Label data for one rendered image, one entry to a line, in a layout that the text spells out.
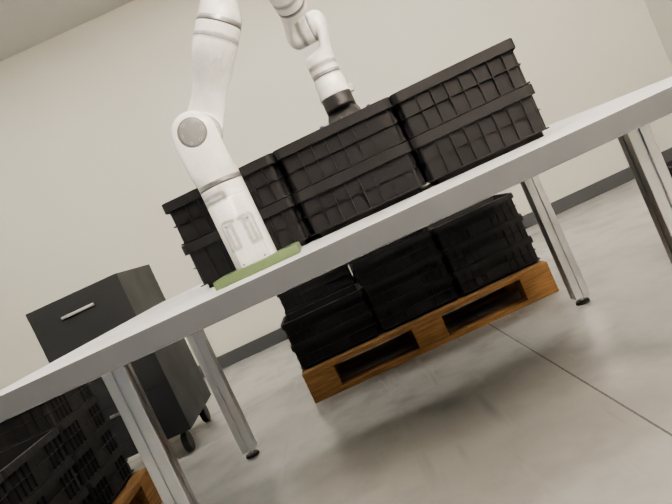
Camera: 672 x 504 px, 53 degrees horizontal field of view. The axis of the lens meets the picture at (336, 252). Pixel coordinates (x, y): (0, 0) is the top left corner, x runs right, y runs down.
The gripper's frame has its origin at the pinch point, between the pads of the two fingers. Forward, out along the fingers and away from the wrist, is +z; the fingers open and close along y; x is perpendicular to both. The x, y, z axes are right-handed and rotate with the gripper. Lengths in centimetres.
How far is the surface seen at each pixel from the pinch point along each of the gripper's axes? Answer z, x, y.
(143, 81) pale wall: -133, 326, -148
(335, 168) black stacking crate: 2.2, -8.2, -6.4
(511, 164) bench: 16, -51, 25
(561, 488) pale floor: 85, -23, 11
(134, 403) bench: 34, -11, -76
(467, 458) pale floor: 86, 9, -8
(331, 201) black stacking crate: 8.8, -8.3, -10.4
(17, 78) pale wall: -173, 312, -231
